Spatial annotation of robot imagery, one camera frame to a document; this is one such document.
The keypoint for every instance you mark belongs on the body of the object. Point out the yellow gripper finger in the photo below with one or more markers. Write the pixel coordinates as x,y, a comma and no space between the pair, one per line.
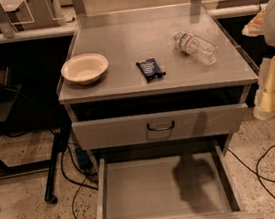
264,108
255,27

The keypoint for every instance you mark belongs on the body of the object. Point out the blue rxbar wrapper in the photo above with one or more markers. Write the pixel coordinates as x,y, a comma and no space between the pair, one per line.
150,69

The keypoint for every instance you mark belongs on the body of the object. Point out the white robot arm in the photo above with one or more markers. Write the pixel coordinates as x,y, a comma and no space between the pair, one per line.
269,24

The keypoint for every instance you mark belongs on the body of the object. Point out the grey drawer cabinet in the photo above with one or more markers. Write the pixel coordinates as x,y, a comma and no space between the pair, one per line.
127,37

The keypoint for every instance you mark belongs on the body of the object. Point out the open grey middle drawer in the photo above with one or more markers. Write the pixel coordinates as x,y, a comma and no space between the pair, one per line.
191,185

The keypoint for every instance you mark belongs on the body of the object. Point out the grey upper drawer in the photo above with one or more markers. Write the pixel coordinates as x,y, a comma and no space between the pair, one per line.
128,130

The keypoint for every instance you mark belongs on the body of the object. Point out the clear plastic water bottle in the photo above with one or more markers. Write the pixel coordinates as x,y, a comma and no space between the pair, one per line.
199,50

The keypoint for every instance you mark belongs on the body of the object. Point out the white paper bowl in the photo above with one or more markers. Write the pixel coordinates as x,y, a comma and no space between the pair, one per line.
84,68

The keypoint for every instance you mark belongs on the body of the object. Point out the black drawer handle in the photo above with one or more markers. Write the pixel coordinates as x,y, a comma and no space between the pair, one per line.
160,128

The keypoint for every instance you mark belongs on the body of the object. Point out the black table frame left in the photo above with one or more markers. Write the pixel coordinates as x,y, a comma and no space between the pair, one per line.
21,114

